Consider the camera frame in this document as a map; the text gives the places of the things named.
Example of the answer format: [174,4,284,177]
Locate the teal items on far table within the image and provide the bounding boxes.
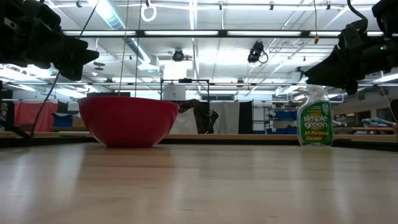
[361,117,396,128]

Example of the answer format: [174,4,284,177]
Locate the white draped cloth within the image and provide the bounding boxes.
[169,107,200,135]

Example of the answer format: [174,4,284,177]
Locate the blue storage bin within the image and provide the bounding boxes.
[52,113,75,128]

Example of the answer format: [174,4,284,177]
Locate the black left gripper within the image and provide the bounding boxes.
[0,0,100,82]

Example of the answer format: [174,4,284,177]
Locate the wooden table edge rail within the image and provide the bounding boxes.
[0,131,398,152]

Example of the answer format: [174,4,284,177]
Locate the Simple Green cleaner spray bottle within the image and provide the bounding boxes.
[296,84,335,147]

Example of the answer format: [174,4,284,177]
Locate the black ceiling-mounted camera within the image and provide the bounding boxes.
[247,40,269,65]

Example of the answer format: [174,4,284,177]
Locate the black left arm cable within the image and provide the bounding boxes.
[30,70,61,138]

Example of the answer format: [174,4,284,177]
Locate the red hanging cloth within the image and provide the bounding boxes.
[14,101,59,133]

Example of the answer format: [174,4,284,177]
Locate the thin hanging rope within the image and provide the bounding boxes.
[118,0,131,97]

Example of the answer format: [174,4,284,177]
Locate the overhead light bar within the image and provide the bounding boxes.
[61,29,398,39]

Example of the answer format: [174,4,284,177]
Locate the white hanging curtain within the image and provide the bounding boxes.
[209,101,241,135]

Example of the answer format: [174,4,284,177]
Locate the yellow hanging cord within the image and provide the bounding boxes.
[379,86,398,124]

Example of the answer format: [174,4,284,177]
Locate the white hanging ring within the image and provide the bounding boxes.
[140,2,158,23]

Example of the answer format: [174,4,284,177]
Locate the blue shelf bins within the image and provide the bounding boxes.
[266,110,299,135]

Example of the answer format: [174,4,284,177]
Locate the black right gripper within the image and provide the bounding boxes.
[302,26,398,96]

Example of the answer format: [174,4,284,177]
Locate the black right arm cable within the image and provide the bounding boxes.
[346,0,369,31]

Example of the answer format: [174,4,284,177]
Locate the black hanging curtain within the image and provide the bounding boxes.
[238,100,254,135]

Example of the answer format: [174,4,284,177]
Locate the white cylindrical container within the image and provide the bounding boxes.
[162,85,187,101]

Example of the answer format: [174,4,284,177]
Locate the red plastic bowl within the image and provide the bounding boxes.
[77,96,180,149]

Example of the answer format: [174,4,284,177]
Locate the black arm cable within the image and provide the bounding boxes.
[346,0,369,31]
[30,70,61,138]

